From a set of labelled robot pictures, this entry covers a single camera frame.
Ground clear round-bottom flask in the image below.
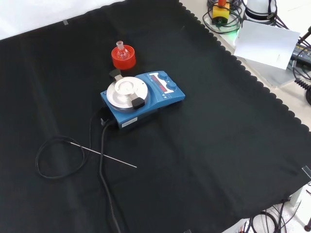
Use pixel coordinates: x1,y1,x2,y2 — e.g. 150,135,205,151
116,41,129,60

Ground heater with blue base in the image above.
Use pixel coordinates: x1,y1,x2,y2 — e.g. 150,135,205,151
98,68,186,132

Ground black bench cloth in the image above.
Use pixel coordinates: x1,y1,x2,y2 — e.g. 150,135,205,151
0,0,311,233

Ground yellow stop button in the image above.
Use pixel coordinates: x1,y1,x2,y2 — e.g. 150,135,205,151
211,0,230,25

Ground pale board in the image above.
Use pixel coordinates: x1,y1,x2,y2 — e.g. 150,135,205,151
233,20,301,71

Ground black and yellow meter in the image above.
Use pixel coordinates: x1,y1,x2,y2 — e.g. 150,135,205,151
290,42,311,67

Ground clear tape strip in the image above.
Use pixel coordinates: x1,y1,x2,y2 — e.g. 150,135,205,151
301,165,311,181

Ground steel probe with thin cable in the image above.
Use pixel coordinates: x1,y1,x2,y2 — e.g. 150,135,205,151
35,108,138,179

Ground thick black power cable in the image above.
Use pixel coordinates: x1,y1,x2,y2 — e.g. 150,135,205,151
98,120,122,233

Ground black cable bundle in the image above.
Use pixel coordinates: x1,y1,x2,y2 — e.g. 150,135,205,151
202,0,245,35

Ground coiled black cable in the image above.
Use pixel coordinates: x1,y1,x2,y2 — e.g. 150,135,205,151
292,60,311,106

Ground black floor cables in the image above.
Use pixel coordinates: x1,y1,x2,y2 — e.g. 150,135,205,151
240,182,311,233

